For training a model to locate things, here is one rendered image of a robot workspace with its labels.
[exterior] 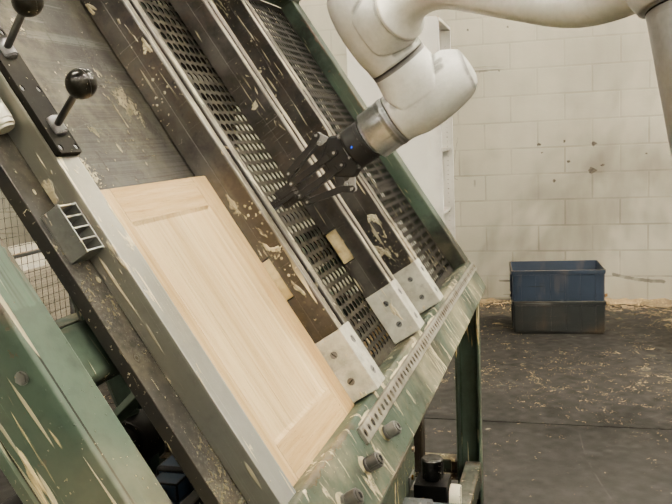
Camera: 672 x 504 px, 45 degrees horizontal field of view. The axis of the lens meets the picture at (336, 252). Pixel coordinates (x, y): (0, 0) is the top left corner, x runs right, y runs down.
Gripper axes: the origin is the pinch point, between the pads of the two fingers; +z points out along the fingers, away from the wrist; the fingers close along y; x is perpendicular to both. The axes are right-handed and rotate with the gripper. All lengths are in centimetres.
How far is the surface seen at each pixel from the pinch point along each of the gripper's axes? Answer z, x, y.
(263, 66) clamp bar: 7, -66, 40
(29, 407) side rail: 7, 75, -11
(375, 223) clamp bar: 5, -66, -11
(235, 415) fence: 4, 48, -25
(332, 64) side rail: 6, -137, 45
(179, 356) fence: 5, 50, -15
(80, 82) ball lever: -7, 54, 19
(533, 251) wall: 30, -502, -87
